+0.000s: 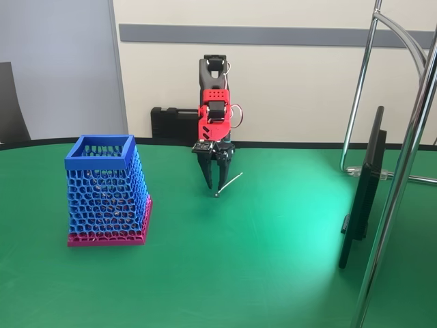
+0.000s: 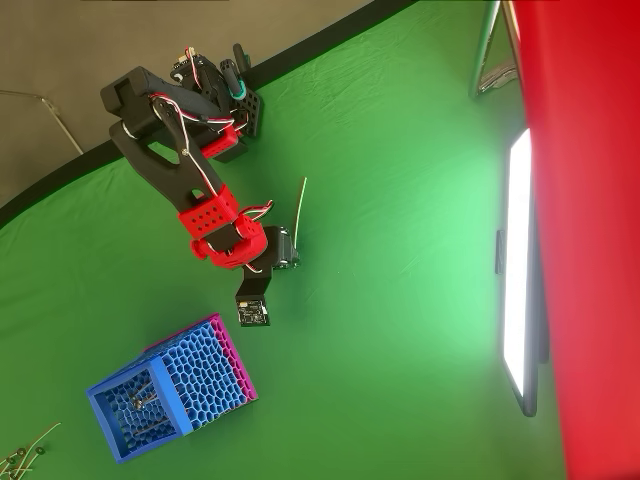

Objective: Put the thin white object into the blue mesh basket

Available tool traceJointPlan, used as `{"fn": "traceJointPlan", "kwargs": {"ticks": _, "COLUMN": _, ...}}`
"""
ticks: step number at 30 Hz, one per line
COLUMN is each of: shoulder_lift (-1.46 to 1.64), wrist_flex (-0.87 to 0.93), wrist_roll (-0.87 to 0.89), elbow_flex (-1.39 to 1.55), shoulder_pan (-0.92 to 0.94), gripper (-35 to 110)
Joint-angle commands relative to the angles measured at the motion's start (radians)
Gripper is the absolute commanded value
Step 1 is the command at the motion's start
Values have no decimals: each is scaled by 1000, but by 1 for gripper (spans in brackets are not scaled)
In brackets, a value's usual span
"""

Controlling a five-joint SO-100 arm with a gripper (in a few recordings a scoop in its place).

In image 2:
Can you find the red gripper, black motor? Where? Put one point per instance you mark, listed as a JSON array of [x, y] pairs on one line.
[[281, 248]]

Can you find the small white stick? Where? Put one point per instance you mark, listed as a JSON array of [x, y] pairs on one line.
[[297, 220]]

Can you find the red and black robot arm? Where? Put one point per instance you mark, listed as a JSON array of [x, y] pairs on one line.
[[165, 165]]

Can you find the blue and magenta mesh basket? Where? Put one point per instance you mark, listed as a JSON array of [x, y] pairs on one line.
[[200, 370]]

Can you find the black flat monitor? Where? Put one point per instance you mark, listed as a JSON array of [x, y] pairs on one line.
[[515, 275]]

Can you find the chrome tube stand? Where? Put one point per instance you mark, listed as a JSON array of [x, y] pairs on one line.
[[487, 50]]

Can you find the red foreground cover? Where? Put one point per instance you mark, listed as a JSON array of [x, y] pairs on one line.
[[590, 225]]

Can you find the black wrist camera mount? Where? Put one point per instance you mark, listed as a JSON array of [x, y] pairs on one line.
[[254, 305]]

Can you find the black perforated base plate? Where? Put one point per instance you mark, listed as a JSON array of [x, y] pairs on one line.
[[252, 110]]

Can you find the thin metal rod frame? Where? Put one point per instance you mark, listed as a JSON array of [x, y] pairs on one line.
[[60, 120]]

